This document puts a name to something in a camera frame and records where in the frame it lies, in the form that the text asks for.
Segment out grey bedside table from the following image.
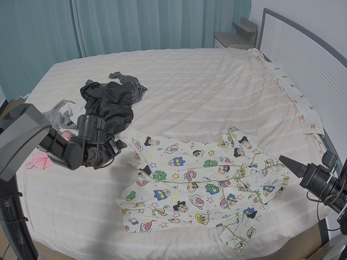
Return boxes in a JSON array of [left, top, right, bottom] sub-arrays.
[[214, 17, 258, 49]]

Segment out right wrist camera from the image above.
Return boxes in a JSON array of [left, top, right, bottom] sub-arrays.
[[321, 151, 339, 173]]

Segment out black cable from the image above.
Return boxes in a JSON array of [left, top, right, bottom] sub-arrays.
[[306, 191, 342, 232]]

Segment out pink garment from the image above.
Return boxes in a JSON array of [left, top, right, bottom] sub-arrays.
[[25, 130, 72, 170]]

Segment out pale wooden chair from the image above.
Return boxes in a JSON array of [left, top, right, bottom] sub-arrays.
[[306, 241, 342, 260]]

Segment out blue-green curtain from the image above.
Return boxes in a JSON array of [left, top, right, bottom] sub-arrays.
[[0, 0, 252, 102]]

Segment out white garment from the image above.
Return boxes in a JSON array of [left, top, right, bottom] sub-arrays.
[[58, 103, 87, 131]]

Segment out bed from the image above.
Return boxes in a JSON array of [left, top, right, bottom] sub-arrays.
[[0, 8, 347, 260]]

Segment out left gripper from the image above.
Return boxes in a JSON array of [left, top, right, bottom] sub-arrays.
[[108, 138, 128, 156]]

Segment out dark grey garment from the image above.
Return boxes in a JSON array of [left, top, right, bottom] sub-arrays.
[[108, 72, 149, 103]]

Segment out white printed pyjama top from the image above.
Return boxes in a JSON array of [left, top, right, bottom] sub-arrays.
[[115, 126, 290, 254]]

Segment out black garment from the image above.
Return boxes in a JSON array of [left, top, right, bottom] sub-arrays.
[[79, 81, 134, 135]]

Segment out white printed pillow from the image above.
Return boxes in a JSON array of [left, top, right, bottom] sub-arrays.
[[248, 48, 324, 135]]

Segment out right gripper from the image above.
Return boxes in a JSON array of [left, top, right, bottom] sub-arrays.
[[299, 164, 335, 197]]

